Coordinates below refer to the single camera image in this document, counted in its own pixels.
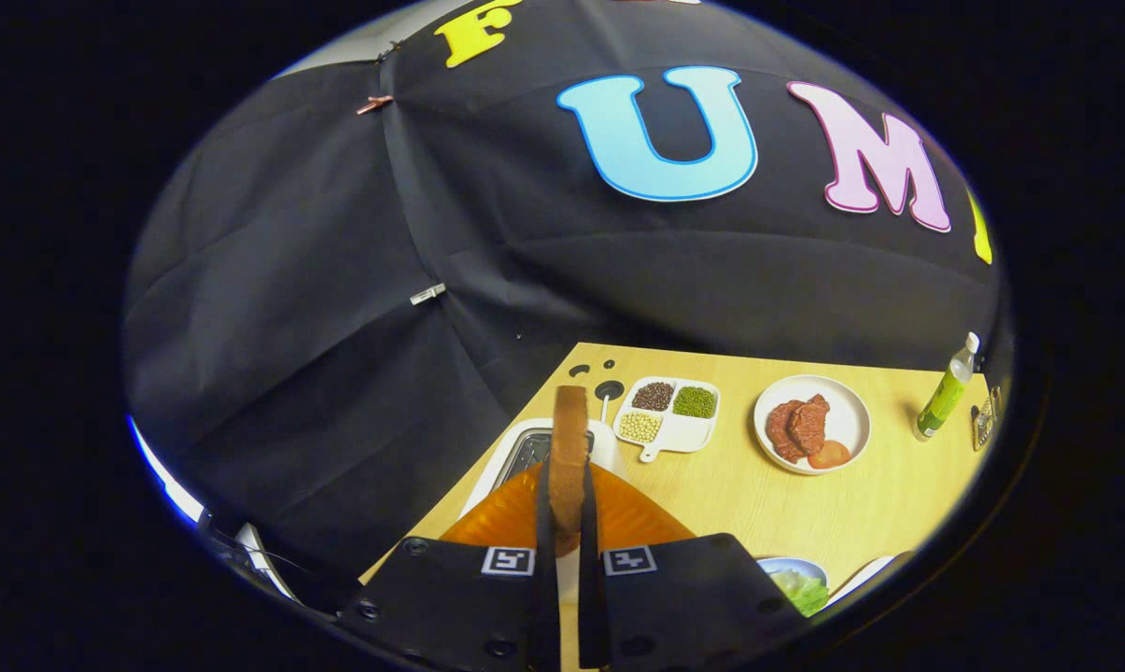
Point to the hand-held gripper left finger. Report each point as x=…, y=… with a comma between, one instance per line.
x=544, y=532

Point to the red tomato slice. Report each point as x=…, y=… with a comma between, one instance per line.
x=831, y=454

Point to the round blue plate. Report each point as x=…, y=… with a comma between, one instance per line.
x=786, y=563

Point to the black backdrop cloth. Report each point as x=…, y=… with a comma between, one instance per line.
x=338, y=327

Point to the white toaster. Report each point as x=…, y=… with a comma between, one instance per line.
x=607, y=443

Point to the green lettuce leaf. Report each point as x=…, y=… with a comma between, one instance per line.
x=803, y=591

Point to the white square plate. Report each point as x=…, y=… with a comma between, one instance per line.
x=861, y=577

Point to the round white plate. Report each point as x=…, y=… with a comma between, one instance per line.
x=847, y=415

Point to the green label drink bottle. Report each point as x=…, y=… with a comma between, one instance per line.
x=943, y=397

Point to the brown meat slice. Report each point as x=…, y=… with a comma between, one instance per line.
x=809, y=425
x=781, y=429

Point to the white sectioned bean tray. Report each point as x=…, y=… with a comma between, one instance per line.
x=679, y=431

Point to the toasted bread slice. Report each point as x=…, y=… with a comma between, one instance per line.
x=569, y=448

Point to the silver metal clip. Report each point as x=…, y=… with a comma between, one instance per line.
x=428, y=294

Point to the copper coloured clip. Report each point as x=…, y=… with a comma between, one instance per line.
x=375, y=104

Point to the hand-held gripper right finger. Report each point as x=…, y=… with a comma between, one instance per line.
x=588, y=560

